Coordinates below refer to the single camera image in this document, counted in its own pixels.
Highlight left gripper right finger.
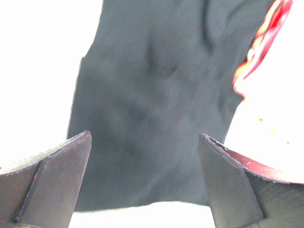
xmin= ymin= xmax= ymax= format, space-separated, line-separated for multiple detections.
xmin=198 ymin=134 xmax=304 ymax=228

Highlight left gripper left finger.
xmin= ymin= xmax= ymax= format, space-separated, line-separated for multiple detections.
xmin=0 ymin=131 xmax=92 ymax=228

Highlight black t shirt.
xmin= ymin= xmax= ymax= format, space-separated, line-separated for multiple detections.
xmin=68 ymin=0 xmax=272 ymax=211

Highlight folded red patterned t shirt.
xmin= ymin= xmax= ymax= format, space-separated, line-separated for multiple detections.
xmin=233 ymin=0 xmax=293 ymax=97

